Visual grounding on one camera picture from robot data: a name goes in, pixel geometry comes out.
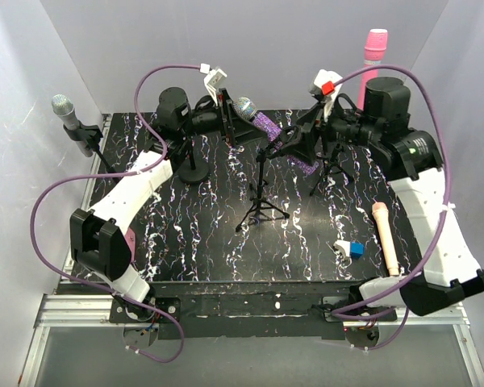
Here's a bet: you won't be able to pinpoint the pink tall microphone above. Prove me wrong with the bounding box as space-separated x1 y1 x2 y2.
357 28 388 110

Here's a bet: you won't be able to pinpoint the pink plastic block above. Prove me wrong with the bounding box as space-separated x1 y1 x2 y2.
124 228 136 264

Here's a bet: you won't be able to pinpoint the beige peach microphone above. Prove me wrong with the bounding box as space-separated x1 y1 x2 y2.
372 202 400 277

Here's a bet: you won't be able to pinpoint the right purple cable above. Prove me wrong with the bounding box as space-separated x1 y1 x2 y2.
330 64 455 350

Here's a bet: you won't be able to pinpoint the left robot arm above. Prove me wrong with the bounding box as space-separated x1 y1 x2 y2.
70 87 266 323

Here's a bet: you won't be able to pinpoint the white and blue block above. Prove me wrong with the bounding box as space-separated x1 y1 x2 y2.
333 240 365 258

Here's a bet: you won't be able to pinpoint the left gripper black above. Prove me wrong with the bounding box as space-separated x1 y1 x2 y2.
181 89 269 148

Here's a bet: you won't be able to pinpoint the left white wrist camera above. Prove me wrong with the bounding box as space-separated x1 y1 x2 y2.
199 63 227 106

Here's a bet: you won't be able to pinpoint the silver grey microphone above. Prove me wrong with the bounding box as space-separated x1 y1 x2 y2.
51 94 92 157

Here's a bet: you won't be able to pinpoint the black round-base desk stand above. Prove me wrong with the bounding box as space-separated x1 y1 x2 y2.
177 139 210 185

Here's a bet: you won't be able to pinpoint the black tripod stand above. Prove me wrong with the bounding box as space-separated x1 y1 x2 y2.
309 139 355 197
235 126 299 232

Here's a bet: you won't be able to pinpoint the purple glitter microphone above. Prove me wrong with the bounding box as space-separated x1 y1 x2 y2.
234 97 319 176

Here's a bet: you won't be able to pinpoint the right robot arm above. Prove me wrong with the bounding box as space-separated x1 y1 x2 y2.
287 70 484 321

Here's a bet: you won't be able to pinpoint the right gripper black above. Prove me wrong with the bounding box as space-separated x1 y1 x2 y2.
279 97 379 167

